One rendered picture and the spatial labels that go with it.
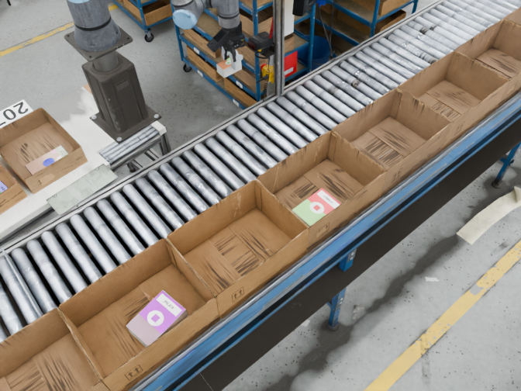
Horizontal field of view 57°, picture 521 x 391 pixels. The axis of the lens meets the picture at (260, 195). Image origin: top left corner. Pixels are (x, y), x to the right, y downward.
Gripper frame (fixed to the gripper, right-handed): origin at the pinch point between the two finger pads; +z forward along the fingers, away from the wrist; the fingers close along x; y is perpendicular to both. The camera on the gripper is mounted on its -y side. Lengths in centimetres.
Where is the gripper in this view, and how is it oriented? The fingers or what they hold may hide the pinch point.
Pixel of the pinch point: (229, 64)
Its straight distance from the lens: 225.5
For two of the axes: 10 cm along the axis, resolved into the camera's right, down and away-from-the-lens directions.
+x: -6.2, -6.1, 5.0
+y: 7.9, -5.0, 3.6
